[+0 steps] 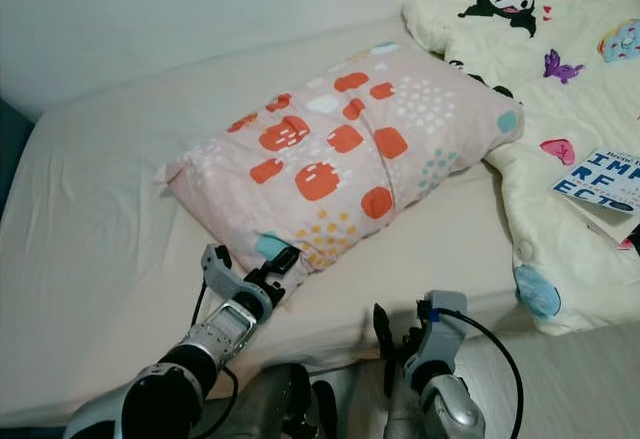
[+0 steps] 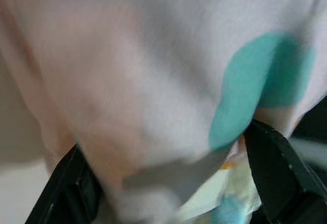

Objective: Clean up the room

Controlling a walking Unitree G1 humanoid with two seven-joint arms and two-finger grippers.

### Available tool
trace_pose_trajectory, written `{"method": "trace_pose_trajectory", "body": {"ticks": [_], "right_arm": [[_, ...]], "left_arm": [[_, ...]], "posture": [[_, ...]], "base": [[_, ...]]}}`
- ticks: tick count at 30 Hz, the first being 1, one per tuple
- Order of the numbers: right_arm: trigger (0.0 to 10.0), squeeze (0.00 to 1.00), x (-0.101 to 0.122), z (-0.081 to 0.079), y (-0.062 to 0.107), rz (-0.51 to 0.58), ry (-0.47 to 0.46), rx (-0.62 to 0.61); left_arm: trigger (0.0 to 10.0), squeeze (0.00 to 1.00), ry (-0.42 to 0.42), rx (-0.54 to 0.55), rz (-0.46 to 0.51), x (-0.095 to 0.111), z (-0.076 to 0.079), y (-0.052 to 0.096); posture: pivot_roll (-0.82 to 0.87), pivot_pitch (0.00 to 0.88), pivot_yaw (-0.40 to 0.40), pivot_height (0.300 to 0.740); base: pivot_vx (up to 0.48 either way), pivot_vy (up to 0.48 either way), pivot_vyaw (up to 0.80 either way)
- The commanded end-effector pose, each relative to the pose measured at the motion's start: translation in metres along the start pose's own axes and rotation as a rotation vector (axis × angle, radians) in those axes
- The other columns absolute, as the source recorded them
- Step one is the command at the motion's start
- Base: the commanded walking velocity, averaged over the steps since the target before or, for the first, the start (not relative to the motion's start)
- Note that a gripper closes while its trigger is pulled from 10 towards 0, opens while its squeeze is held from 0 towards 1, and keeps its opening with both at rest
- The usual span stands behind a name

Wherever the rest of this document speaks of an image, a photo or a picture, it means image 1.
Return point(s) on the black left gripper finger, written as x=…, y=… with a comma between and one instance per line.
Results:
x=285, y=260

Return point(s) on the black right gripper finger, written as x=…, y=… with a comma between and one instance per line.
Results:
x=420, y=319
x=383, y=332

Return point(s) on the pink pillow with orange patches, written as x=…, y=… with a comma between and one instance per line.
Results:
x=340, y=149

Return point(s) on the cream cartoon print blanket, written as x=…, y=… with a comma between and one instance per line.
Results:
x=530, y=219

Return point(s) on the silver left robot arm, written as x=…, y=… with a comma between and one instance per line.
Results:
x=225, y=334

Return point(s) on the beige sheeted bed mattress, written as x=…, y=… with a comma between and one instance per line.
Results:
x=100, y=209

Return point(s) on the white book with blue letters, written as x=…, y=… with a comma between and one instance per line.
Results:
x=595, y=179

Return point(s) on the dark blue padded headboard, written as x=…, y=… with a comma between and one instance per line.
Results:
x=10, y=139

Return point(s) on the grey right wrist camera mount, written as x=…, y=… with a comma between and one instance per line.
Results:
x=445, y=339

